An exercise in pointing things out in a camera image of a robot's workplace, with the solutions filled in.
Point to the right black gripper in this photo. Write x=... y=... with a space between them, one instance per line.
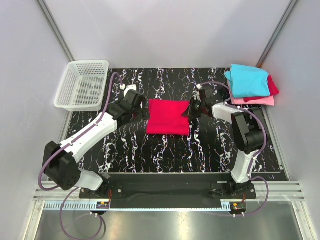
x=190 y=112

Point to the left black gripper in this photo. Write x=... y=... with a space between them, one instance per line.
x=144 y=112

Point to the crimson t shirt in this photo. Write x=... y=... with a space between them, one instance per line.
x=273 y=90
x=166 y=118

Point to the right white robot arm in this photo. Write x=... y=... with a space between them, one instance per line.
x=249 y=134

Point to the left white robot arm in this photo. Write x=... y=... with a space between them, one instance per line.
x=60 y=160

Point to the black marbled table mat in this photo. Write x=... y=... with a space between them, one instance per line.
x=209 y=147

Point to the white plastic basket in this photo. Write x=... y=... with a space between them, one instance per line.
x=82 y=86

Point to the folded cyan t shirt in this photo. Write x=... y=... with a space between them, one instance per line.
x=247 y=81

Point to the folded pink t shirt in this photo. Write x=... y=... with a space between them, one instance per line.
x=267 y=101

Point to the folded crimson t shirt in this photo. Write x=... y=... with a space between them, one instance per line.
x=273 y=90

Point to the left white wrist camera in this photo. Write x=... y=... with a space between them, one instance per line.
x=127 y=88

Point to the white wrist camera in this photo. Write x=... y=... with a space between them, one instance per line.
x=127 y=88
x=199 y=87

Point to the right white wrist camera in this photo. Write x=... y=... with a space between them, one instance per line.
x=199 y=87

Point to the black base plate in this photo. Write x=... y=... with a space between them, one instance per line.
x=212 y=185

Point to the right corner aluminium post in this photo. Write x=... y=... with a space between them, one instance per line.
x=277 y=32

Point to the corner aluminium post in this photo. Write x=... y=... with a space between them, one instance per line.
x=277 y=32
x=44 y=8

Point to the aluminium front rail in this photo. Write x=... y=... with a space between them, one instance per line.
x=274 y=192

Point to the left corner aluminium post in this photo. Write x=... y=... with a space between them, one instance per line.
x=44 y=8

